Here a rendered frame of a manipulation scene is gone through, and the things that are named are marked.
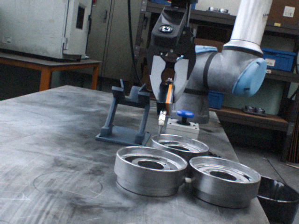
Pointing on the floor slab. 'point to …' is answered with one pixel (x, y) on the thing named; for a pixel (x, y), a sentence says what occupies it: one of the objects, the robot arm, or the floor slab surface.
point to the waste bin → (278, 200)
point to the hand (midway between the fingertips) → (166, 95)
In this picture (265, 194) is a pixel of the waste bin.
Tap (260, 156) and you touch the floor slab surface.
